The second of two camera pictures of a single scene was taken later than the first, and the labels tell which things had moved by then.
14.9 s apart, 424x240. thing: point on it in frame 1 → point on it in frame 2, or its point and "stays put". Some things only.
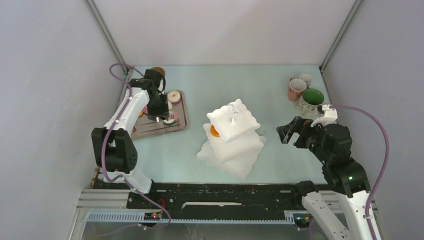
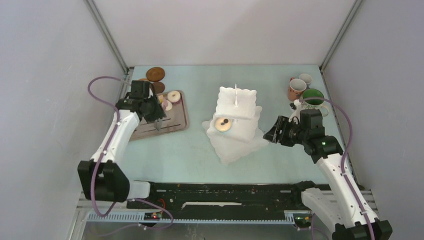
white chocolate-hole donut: [169, 122] → [222, 124]
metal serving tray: [146, 128] stays put
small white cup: [307, 78] stays put
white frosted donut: [173, 96] stays put
